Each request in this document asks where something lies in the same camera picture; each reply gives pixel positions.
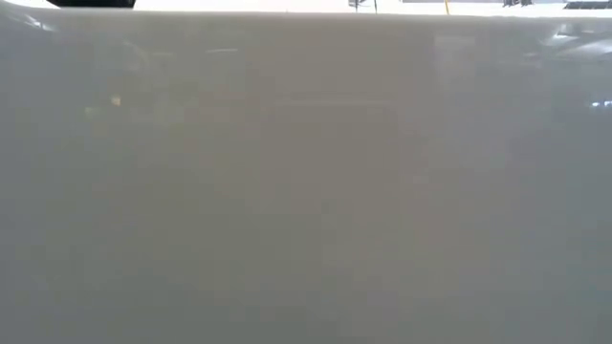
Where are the metal chair legs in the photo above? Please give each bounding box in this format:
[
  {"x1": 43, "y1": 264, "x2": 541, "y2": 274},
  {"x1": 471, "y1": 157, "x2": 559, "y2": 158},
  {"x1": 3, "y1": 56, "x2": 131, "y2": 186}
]
[{"x1": 347, "y1": 0, "x2": 379, "y2": 15}]

